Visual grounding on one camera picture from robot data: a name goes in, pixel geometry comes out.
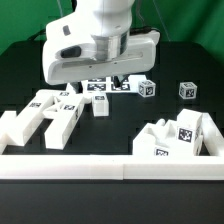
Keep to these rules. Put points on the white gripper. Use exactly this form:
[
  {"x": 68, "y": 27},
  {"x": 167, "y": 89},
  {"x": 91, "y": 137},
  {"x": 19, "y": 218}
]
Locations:
[{"x": 72, "y": 53}]

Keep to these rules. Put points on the white marker cube right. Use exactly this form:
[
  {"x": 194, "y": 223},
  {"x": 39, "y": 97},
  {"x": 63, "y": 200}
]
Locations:
[{"x": 187, "y": 90}]

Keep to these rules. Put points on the white marker sheet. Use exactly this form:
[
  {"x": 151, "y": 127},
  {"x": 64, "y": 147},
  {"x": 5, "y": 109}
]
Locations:
[{"x": 106, "y": 85}]

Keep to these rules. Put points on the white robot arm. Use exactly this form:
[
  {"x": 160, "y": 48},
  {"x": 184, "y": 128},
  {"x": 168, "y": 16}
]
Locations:
[{"x": 106, "y": 15}]

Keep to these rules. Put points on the white chair back frame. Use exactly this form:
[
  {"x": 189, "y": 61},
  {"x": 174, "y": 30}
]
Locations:
[{"x": 62, "y": 108}]

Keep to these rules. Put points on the white right side wall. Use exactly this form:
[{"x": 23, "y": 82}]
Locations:
[{"x": 213, "y": 139}]

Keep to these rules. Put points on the white chair seat piece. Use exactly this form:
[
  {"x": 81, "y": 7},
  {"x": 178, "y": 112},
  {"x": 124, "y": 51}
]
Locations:
[{"x": 155, "y": 139}]

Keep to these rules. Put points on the white obstacle wall bar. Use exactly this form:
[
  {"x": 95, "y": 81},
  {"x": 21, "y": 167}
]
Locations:
[{"x": 110, "y": 167}]

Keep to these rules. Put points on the white left side wall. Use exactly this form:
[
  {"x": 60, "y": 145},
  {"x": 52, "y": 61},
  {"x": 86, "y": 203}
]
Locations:
[{"x": 6, "y": 121}]

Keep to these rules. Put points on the white wall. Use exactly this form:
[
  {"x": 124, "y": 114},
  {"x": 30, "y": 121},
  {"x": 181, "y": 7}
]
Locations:
[
  {"x": 213, "y": 139},
  {"x": 6, "y": 121}
]

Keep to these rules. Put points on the white marker cube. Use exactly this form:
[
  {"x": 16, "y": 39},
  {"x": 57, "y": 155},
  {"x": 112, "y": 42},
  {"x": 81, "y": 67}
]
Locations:
[
  {"x": 146, "y": 88},
  {"x": 187, "y": 90}
]

